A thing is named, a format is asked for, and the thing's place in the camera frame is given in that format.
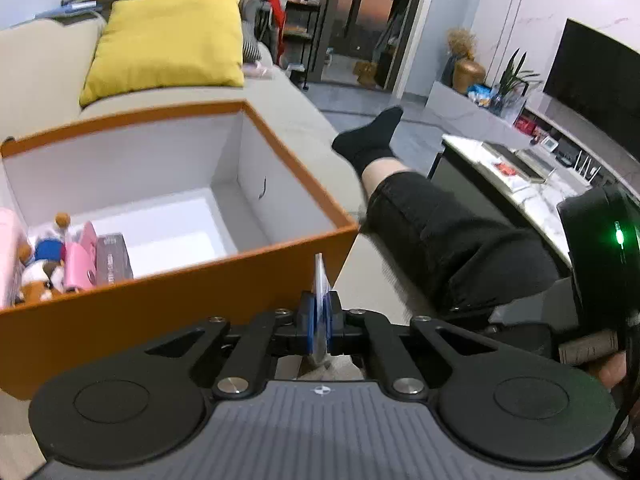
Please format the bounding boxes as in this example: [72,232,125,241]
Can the white router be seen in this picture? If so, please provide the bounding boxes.
[569,152,602,184]

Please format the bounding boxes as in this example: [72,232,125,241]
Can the black right sock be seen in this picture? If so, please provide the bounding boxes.
[332,106,405,179]

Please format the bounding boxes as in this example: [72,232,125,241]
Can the blue white packet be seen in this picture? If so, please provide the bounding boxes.
[310,252,334,367]

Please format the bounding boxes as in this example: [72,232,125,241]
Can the yellow pillow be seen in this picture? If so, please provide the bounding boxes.
[79,0,246,107]

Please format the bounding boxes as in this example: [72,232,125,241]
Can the pale pink pouch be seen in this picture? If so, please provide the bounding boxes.
[0,209,27,307]

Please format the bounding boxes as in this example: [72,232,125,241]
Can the orange cardboard box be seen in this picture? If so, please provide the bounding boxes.
[0,100,360,401]

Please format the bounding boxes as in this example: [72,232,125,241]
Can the black metal rack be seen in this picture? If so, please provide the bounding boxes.
[256,0,322,87]

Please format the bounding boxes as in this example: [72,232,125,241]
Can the magazine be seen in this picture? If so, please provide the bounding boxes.
[481,142,547,184]

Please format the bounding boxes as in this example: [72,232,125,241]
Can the blue flat book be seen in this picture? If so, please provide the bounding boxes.
[47,2,97,19]

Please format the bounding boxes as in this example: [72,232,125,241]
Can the dried plant bunch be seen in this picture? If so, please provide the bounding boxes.
[446,27,479,59]

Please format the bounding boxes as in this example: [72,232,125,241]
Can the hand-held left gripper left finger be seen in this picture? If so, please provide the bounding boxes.
[142,291,317,402]

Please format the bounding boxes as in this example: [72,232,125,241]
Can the beige sofa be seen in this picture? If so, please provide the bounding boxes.
[0,16,451,480]

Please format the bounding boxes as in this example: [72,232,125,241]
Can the white marble cabinet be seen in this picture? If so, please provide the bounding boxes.
[421,80,640,197]

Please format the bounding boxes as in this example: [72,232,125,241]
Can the blue snack bag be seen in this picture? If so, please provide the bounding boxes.
[466,84,494,107]

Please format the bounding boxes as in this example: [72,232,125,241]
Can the green potted plant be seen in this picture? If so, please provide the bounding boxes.
[492,48,544,117]

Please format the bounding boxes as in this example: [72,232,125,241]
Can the gold vase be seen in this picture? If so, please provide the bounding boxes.
[452,57,487,95]

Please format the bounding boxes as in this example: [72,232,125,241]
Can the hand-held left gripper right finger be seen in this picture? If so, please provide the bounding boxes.
[322,290,493,402]

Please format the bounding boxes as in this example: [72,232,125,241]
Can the dark printed card box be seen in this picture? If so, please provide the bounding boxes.
[96,232,135,284]

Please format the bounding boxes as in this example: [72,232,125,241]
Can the person's right hand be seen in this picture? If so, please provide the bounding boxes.
[557,332,629,392]

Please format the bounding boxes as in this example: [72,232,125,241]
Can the person's right leg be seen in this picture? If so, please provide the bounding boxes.
[359,156,574,322]

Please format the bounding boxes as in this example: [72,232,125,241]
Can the white brown plush dog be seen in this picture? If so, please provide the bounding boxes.
[14,212,69,306]

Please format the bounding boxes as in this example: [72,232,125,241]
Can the striped cushion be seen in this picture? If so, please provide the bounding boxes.
[242,35,264,64]

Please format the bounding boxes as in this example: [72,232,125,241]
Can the bright pink small box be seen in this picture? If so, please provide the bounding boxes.
[64,221,99,292]

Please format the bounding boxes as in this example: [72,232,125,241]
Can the black television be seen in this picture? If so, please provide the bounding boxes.
[542,18,640,172]

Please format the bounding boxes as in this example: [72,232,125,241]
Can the marble coffee table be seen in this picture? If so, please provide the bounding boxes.
[426,133,597,267]

